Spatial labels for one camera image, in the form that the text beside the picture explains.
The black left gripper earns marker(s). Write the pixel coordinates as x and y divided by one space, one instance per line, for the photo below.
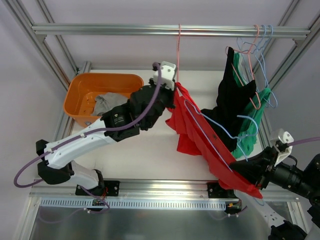
165 95

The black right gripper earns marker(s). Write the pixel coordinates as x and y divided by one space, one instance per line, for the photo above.
263 171

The blue wire hanger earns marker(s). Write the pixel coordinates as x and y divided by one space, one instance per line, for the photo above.
270 62
215 153

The red tank top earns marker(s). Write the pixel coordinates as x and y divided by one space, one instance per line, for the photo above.
176 122

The grey tank top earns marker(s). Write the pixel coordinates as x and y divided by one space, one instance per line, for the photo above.
106 102

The black tank top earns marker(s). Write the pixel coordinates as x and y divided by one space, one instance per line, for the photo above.
231 101

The pink wire hanger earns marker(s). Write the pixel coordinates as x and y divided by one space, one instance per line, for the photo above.
178 42

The pink hanger with black top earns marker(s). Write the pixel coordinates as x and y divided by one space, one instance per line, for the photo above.
248 53

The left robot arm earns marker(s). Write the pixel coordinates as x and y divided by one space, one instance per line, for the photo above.
59 165

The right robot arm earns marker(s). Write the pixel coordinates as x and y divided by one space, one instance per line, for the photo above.
305 183

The green tank top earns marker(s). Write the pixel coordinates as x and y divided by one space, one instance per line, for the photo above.
248 130

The blue hanger with green top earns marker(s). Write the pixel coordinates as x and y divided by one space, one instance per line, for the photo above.
247 48

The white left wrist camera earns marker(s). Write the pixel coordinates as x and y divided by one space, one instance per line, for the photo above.
166 71

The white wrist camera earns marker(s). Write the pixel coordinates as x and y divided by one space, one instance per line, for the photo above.
280 140
166 71

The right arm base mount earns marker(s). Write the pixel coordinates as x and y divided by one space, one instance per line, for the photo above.
215 191

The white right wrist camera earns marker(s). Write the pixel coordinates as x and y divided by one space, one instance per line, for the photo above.
280 140

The blue empty wire hanger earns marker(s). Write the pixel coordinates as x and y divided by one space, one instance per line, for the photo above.
270 62

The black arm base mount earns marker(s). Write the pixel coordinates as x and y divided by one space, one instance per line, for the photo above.
110 188

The aluminium hanging rail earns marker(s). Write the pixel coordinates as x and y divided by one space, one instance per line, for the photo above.
216 31

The white slotted cable duct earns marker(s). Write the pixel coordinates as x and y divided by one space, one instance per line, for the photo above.
148 204

